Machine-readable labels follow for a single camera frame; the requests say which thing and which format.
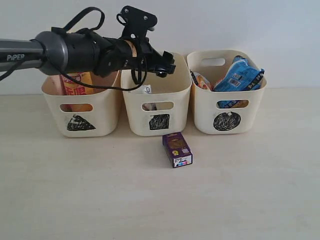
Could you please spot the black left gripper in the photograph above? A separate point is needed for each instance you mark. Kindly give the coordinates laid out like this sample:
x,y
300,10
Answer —
x,y
132,50

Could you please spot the blue white milk carton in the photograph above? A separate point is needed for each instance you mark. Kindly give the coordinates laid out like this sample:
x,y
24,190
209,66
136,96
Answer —
x,y
148,105

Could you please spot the orange instant noodle packet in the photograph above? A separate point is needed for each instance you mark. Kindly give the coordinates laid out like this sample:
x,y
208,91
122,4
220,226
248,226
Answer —
x,y
200,81

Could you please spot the yellow Lays chips can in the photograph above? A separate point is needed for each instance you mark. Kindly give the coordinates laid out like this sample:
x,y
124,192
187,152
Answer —
x,y
74,89

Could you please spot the purple milk carton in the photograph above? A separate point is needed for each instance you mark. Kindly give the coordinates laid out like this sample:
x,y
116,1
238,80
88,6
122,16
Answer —
x,y
177,149

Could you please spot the blue instant noodle packet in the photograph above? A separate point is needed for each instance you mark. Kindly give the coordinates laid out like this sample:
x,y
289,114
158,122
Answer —
x,y
240,77

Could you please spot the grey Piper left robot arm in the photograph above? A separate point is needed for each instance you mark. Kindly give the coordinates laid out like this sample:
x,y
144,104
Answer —
x,y
60,51

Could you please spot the cream bin square mark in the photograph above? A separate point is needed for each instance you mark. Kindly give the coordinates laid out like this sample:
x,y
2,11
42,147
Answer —
x,y
171,95

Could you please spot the cream bin triangle mark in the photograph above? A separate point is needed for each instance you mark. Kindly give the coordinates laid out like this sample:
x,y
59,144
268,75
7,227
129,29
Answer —
x,y
80,116

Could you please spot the cream bin circle mark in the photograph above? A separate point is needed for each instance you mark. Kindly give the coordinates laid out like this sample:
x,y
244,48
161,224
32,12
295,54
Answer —
x,y
208,117

